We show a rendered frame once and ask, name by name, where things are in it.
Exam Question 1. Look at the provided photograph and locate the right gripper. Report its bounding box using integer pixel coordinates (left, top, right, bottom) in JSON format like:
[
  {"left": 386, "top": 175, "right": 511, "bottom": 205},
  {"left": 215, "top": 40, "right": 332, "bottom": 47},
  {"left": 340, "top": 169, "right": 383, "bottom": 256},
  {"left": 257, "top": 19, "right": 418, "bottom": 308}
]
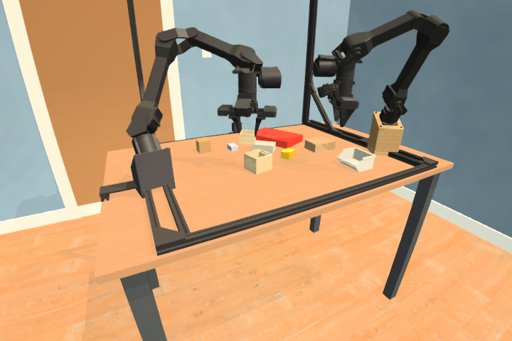
[{"left": 218, "top": 89, "right": 277, "bottom": 137}]

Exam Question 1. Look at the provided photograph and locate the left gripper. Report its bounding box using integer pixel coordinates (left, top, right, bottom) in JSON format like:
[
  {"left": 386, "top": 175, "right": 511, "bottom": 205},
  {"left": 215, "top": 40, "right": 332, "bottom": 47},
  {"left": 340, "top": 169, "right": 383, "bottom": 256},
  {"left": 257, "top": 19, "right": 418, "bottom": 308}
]
[{"left": 328, "top": 77, "right": 359, "bottom": 127}]

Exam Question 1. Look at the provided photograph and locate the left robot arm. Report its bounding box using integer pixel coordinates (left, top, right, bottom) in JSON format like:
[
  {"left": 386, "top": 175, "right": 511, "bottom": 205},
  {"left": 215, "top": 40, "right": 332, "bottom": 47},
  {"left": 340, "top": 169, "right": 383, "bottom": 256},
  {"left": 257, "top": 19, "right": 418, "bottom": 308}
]
[{"left": 313, "top": 10, "right": 449, "bottom": 126}]

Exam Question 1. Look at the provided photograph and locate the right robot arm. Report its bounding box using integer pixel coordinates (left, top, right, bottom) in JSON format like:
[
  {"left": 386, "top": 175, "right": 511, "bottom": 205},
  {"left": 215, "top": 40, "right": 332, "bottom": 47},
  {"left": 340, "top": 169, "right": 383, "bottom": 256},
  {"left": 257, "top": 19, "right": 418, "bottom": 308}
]
[{"left": 126, "top": 27, "right": 282, "bottom": 154}]

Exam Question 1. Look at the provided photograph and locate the yellow rectangular block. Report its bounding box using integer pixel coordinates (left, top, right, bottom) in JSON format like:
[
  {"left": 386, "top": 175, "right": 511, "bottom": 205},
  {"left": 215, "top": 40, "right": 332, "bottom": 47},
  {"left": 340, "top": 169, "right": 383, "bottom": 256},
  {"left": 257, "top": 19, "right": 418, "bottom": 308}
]
[{"left": 281, "top": 148, "right": 296, "bottom": 160}]

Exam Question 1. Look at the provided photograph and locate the red flat rectangular block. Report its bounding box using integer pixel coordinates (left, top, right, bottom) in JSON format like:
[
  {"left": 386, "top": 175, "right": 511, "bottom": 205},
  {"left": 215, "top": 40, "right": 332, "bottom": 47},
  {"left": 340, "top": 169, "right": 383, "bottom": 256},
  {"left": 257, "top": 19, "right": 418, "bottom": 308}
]
[{"left": 256, "top": 127, "right": 303, "bottom": 148}]

